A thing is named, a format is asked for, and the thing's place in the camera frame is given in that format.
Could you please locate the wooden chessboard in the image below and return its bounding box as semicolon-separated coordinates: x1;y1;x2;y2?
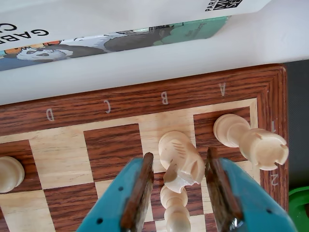
0;65;289;232

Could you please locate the light wooden rook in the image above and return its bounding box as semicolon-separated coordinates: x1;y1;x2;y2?
212;113;290;172

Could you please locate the light wooden pawn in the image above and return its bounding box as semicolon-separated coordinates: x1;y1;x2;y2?
160;185;192;232

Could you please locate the illustrated panda book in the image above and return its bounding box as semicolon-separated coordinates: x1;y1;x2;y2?
0;14;234;72

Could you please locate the white Gabrielle Chanel book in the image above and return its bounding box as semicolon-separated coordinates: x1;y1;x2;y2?
0;0;273;53

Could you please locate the teal gripper finger with brown pad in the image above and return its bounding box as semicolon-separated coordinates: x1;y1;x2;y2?
77;152;155;232
205;146;298;232

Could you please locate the light wooden king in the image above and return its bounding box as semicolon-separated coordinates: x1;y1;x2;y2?
0;156;26;194

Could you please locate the light wooden knight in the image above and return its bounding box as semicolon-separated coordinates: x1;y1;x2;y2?
158;130;206;194

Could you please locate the green plastic tray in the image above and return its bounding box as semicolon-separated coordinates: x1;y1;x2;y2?
288;186;309;232

